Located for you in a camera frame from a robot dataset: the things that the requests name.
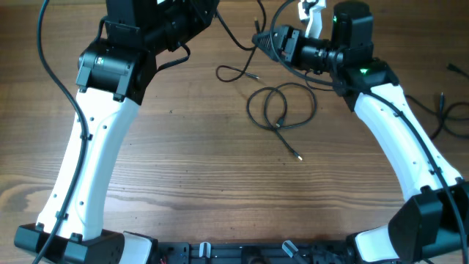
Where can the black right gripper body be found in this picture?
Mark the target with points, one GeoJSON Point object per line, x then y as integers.
{"type": "Point", "coordinates": [311, 55]}

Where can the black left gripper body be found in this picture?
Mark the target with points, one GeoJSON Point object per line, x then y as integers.
{"type": "Point", "coordinates": [182, 20]}

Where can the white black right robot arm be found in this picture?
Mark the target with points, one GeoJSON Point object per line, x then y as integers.
{"type": "Point", "coordinates": [434, 218]}

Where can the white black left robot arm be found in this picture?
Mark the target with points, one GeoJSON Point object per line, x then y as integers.
{"type": "Point", "coordinates": [113, 74]}

